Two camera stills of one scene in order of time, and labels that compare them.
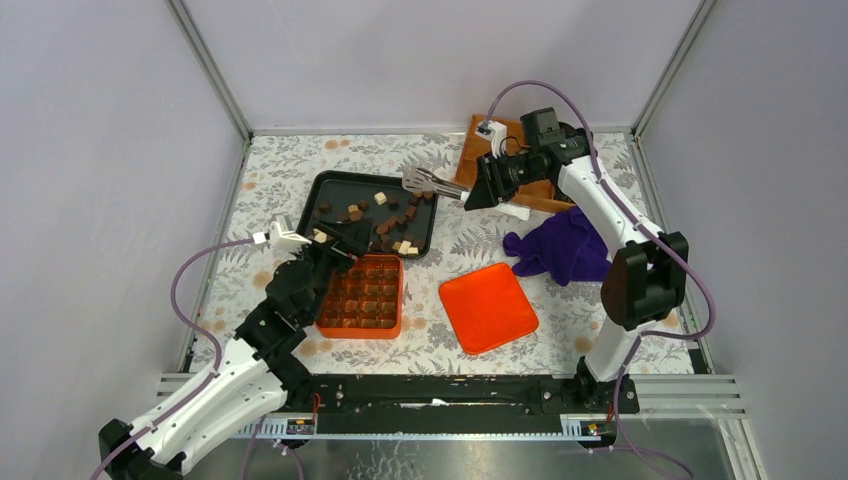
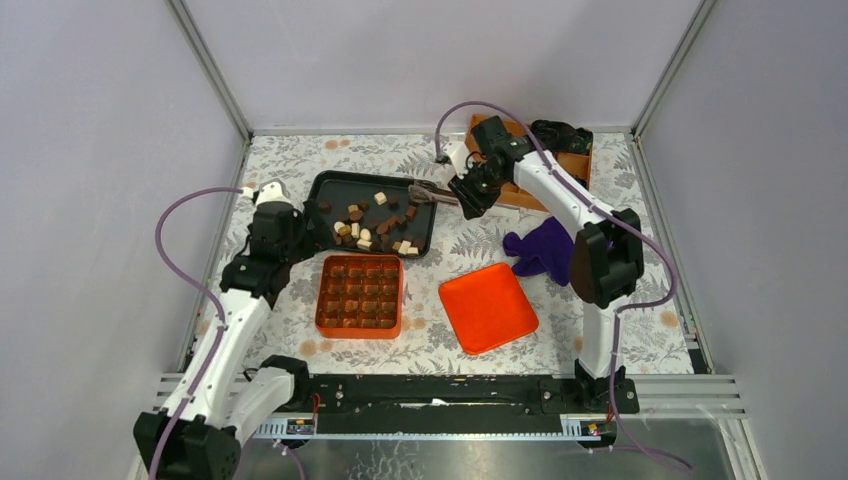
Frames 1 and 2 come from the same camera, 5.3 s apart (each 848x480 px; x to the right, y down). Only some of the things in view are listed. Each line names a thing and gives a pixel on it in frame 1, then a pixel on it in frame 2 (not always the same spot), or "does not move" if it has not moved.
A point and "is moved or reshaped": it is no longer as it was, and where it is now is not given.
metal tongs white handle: x=417 y=178 is moved or reshaped
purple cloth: x=565 y=248 does not move
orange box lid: x=488 y=307 does not move
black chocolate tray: x=403 y=222 does not move
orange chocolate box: x=364 y=300 does not move
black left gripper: x=349 y=241 to x=301 y=225
